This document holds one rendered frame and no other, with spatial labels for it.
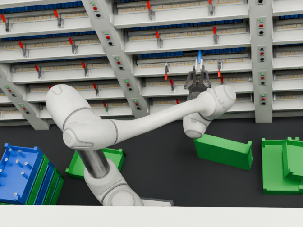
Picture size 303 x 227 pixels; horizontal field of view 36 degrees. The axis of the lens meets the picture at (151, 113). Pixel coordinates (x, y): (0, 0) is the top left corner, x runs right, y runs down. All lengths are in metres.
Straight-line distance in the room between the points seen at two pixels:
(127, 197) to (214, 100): 0.59
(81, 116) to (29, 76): 1.02
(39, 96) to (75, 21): 0.72
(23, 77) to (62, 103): 0.97
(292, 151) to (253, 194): 0.31
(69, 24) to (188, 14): 0.56
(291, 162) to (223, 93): 0.81
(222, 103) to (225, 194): 0.82
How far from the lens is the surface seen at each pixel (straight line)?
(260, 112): 2.71
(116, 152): 2.83
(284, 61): 2.38
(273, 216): 0.73
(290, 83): 2.54
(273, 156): 2.70
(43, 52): 2.48
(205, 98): 1.91
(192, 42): 2.25
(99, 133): 1.68
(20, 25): 2.37
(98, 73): 2.52
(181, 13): 2.12
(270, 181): 2.64
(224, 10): 2.10
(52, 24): 2.29
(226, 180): 2.65
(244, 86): 2.53
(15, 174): 2.64
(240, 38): 2.24
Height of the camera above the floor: 2.41
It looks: 55 degrees down
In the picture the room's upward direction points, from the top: 22 degrees counter-clockwise
